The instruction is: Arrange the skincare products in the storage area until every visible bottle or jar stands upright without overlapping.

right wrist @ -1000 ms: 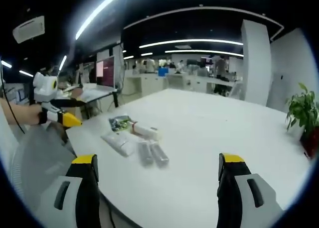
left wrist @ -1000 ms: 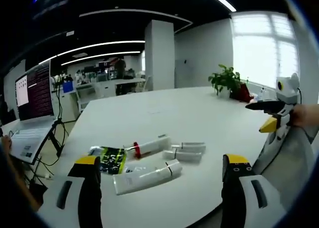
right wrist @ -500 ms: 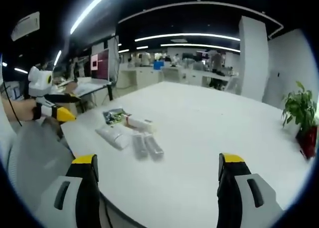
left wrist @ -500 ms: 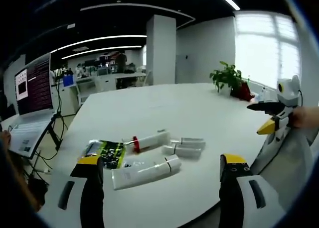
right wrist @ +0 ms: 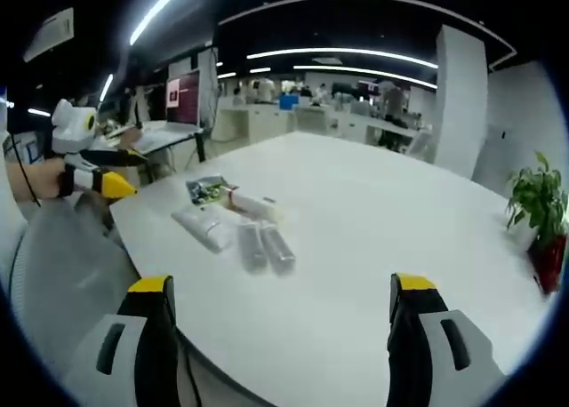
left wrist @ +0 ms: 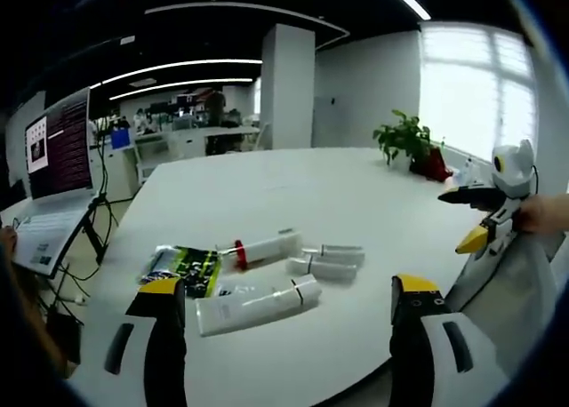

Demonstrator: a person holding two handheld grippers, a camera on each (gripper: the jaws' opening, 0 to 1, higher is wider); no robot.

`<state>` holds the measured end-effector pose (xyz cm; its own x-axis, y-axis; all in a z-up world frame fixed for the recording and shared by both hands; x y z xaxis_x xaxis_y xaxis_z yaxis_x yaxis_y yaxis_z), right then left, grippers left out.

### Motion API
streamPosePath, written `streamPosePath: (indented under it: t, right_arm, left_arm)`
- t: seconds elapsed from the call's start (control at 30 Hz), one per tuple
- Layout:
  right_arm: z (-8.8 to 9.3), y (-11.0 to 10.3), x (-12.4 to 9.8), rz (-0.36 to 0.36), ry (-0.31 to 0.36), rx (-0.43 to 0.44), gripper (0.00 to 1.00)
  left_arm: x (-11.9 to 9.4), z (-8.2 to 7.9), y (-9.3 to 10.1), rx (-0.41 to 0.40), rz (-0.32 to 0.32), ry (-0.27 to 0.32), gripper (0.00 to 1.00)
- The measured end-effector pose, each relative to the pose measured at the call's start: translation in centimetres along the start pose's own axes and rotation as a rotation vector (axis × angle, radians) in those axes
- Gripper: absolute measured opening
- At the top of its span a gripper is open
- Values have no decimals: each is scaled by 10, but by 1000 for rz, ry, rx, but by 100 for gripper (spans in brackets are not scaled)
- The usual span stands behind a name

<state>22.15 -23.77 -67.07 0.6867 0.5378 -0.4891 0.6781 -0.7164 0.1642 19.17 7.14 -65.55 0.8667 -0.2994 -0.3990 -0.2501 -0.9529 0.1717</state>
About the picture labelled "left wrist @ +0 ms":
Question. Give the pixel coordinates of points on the white skincare bottle red collar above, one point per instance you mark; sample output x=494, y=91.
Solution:
x=266, y=249

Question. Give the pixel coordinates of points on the black box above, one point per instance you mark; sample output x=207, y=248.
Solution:
x=66, y=336

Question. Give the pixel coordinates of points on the white office desk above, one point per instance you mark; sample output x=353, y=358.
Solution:
x=191, y=142

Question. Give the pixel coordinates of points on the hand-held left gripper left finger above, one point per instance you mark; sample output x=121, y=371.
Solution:
x=135, y=358

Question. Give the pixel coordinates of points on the light grey cloth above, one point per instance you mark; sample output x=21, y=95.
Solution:
x=507, y=278

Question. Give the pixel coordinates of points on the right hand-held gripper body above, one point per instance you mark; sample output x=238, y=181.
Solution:
x=513, y=167

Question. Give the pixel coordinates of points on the green black skincare packet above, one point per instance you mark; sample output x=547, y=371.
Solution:
x=197, y=269

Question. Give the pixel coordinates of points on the black laptop stand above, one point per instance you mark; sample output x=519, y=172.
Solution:
x=95, y=233

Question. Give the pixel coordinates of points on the red box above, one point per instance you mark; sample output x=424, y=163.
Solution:
x=433, y=165

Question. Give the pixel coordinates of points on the green potted plant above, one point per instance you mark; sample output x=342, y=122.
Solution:
x=404, y=136

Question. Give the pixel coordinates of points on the open silver laptop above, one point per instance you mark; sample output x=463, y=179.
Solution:
x=60, y=158

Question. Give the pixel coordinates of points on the small white skincare tube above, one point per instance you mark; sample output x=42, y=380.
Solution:
x=322, y=269
x=338, y=252

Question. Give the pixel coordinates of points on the large white skincare tube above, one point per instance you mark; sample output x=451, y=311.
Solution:
x=253, y=307

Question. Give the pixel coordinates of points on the white square pillar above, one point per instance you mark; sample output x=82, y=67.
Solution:
x=286, y=87

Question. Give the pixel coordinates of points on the blue box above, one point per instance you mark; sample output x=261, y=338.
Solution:
x=121, y=138

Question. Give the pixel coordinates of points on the white plug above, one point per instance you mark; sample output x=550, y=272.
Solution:
x=80, y=299

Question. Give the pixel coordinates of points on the clear plastic bottle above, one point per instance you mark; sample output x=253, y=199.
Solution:
x=467, y=169

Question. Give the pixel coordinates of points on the blue white skincare packet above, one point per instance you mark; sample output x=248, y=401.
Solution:
x=157, y=267

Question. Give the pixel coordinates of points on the grey cabinet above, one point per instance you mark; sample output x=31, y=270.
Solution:
x=334, y=120

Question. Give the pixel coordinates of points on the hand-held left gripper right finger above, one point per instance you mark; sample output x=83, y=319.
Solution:
x=427, y=353

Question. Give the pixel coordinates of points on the person's right hand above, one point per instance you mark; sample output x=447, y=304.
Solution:
x=544, y=213

